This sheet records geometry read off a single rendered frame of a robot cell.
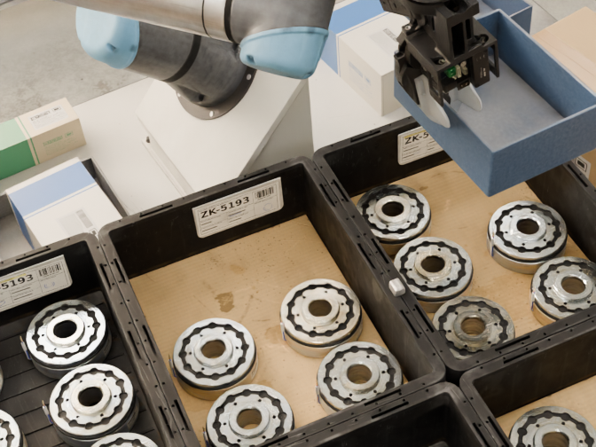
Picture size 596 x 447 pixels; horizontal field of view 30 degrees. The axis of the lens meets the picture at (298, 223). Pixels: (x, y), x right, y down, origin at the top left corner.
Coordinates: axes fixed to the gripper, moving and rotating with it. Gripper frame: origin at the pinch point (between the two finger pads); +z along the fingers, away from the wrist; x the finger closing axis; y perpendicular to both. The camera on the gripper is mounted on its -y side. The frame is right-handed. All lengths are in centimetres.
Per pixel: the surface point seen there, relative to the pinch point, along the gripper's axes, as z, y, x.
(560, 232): 28.2, 4.4, 12.5
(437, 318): 25.0, 8.5, -8.5
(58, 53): 110, -178, -28
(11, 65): 108, -180, -41
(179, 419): 13.4, 10.5, -41.8
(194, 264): 25.1, -17.4, -30.9
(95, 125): 38, -65, -33
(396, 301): 17.4, 8.2, -13.1
